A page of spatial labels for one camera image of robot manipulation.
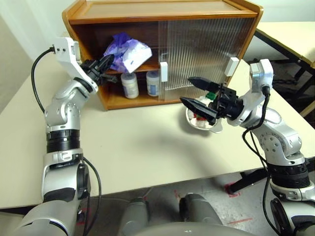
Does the white door handle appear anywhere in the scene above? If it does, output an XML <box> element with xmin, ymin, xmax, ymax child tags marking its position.
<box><xmin>225</xmin><ymin>57</ymin><xmax>240</xmax><ymax>77</ymax></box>
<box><xmin>159</xmin><ymin>61</ymin><xmax>168</xmax><ymax>83</ymax></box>

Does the grey robot torso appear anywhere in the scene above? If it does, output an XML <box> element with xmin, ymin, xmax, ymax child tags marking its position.
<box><xmin>145</xmin><ymin>221</ymin><xmax>256</xmax><ymax>236</ymax></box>

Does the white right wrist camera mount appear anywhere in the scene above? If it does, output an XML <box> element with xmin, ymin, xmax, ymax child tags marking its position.
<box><xmin>236</xmin><ymin>59</ymin><xmax>274</xmax><ymax>128</ymax></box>

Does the black table leg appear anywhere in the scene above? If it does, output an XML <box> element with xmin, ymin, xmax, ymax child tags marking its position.
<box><xmin>231</xmin><ymin>169</ymin><xmax>269</xmax><ymax>194</ymax></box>

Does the white plastic bottle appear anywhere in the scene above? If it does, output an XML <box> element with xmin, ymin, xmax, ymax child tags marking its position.
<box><xmin>146</xmin><ymin>71</ymin><xmax>160</xmax><ymax>97</ymax></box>
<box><xmin>120</xmin><ymin>72</ymin><xmax>140</xmax><ymax>99</ymax></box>

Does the white bowl with food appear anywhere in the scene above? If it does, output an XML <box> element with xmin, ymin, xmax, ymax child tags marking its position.
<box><xmin>185</xmin><ymin>92</ymin><xmax>223</xmax><ymax>134</ymax></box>

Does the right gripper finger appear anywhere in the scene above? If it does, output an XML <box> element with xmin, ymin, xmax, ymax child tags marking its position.
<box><xmin>188</xmin><ymin>76</ymin><xmax>219</xmax><ymax>92</ymax></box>
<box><xmin>179</xmin><ymin>96</ymin><xmax>219</xmax><ymax>126</ymax></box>

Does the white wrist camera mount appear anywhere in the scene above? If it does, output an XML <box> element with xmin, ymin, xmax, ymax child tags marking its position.
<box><xmin>53</xmin><ymin>37</ymin><xmax>99</xmax><ymax>94</ymax></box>
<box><xmin>236</xmin><ymin>59</ymin><xmax>274</xmax><ymax>128</ymax></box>

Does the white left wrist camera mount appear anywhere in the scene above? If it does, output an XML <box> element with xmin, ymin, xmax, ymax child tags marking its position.
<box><xmin>53</xmin><ymin>37</ymin><xmax>99</xmax><ymax>94</ymax></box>

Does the grey rounded robot leg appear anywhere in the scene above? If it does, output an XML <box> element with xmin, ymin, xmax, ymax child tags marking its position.
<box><xmin>118</xmin><ymin>198</ymin><xmax>151</xmax><ymax>236</ymax></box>
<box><xmin>179</xmin><ymin>193</ymin><xmax>223</xmax><ymax>226</ymax></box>

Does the ribbed glass sliding door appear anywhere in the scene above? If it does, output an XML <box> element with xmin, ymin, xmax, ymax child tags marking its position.
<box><xmin>158</xmin><ymin>21</ymin><xmax>247</xmax><ymax>101</ymax></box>
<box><xmin>167</xmin><ymin>19</ymin><xmax>258</xmax><ymax>100</ymax></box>

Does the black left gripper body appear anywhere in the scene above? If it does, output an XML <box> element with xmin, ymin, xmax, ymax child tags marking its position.
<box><xmin>80</xmin><ymin>59</ymin><xmax>109</xmax><ymax>86</ymax></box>

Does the wooden cabinet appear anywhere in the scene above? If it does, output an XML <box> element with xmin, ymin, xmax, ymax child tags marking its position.
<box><xmin>61</xmin><ymin>0</ymin><xmax>264</xmax><ymax>111</ymax></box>

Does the purple tissue pack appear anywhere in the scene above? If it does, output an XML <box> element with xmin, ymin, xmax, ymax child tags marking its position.
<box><xmin>103</xmin><ymin>32</ymin><xmax>152</xmax><ymax>74</ymax></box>

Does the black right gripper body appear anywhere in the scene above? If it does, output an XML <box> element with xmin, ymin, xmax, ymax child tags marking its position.
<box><xmin>208</xmin><ymin>85</ymin><xmax>241</xmax><ymax>121</ymax></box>

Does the cream table with black frame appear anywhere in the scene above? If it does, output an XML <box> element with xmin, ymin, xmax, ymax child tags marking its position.
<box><xmin>253</xmin><ymin>21</ymin><xmax>315</xmax><ymax>118</ymax></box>

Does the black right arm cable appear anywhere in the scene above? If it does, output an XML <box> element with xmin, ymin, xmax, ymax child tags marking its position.
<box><xmin>242</xmin><ymin>86</ymin><xmax>281</xmax><ymax>236</ymax></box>

